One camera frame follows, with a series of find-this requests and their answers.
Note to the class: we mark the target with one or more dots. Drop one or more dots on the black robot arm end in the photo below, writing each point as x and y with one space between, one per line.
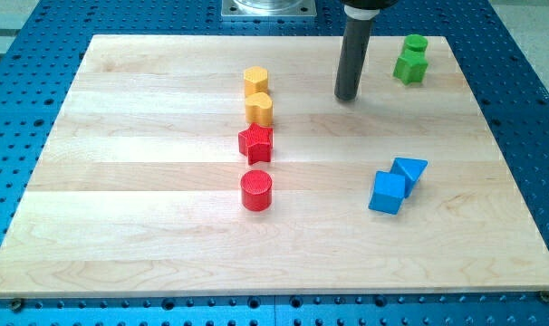
370 4

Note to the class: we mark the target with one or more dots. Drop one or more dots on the red star block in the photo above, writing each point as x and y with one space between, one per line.
256 143

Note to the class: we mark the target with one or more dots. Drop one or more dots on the red cylinder block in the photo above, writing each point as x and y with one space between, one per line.
256 190

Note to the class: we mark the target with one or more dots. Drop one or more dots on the yellow heart block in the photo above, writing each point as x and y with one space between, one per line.
259 109

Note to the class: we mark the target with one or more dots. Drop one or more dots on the yellow pentagon block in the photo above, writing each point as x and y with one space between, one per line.
255 80

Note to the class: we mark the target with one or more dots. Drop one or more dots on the light wooden board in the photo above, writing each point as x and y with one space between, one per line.
137 190

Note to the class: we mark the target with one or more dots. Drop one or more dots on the blue cube block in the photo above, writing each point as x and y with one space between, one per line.
388 193

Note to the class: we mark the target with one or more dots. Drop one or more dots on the blue triangle block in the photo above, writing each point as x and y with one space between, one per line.
411 169

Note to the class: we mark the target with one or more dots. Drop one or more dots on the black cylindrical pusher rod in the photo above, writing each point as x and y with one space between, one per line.
355 42

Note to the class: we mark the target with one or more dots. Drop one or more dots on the green cylinder block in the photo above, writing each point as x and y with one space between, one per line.
415 43

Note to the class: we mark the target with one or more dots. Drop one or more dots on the blue perforated table plate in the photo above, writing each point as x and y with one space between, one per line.
37 70

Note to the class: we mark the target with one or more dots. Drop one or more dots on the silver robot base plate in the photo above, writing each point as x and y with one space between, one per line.
264 8

